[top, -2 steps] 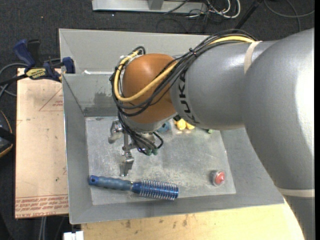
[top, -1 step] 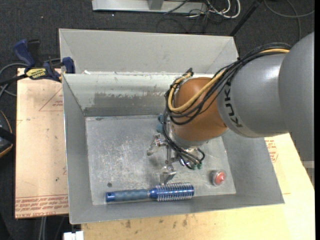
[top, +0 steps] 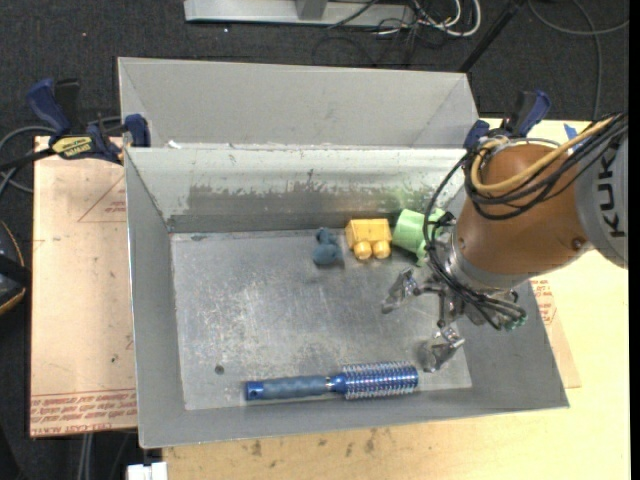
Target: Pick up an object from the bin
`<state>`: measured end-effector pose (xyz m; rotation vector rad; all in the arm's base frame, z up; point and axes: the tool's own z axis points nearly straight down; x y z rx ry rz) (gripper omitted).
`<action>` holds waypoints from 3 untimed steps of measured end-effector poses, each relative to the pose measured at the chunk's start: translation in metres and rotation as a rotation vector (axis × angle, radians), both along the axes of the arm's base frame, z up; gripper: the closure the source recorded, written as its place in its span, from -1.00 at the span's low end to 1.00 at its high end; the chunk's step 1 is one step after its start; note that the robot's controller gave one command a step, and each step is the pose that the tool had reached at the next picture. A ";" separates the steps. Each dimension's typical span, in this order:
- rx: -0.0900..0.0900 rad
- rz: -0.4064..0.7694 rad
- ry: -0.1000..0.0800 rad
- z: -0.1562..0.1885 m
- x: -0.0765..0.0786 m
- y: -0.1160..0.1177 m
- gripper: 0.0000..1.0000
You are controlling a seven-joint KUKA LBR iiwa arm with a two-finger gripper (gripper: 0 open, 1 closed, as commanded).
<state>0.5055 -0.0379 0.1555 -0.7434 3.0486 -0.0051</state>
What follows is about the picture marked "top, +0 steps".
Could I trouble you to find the dark blue toy figure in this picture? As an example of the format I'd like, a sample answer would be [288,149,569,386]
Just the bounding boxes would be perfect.
[312,226,346,269]

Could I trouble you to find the green toy block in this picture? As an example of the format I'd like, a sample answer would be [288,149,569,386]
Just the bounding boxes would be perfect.
[390,207,447,268]

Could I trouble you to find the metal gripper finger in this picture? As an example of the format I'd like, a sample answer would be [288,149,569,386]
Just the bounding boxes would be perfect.
[381,266,425,315]
[418,326,467,374]

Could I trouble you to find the blue hairbrush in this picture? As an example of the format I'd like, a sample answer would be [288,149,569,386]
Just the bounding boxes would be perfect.
[243,360,420,403]

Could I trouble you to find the yellow toy block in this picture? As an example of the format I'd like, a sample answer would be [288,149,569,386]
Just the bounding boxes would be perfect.
[344,217,394,262]

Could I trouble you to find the brown cardboard board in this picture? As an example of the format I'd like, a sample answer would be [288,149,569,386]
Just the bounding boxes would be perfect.
[29,135,583,439]

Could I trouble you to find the grey metal bin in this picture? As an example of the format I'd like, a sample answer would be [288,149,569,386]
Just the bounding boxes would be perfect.
[117,56,570,450]

